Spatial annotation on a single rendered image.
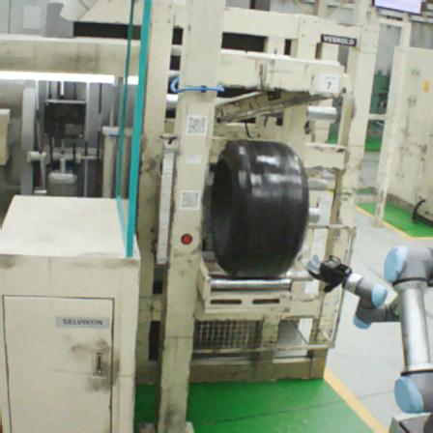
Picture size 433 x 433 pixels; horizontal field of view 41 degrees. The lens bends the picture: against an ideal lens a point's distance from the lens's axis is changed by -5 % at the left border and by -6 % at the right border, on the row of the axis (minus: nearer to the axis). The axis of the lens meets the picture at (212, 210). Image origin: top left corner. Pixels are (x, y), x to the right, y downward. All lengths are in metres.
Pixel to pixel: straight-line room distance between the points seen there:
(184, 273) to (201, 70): 0.80
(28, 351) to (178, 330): 0.98
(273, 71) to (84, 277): 1.35
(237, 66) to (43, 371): 1.47
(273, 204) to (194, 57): 0.61
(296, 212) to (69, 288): 0.98
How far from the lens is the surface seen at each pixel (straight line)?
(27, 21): 11.12
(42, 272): 1.63
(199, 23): 2.25
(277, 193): 2.25
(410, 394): 1.87
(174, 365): 2.65
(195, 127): 2.29
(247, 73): 2.57
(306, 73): 2.65
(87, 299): 1.65
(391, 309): 2.33
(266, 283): 2.46
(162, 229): 2.39
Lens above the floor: 1.86
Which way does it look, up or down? 17 degrees down
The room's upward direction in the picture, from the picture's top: 6 degrees clockwise
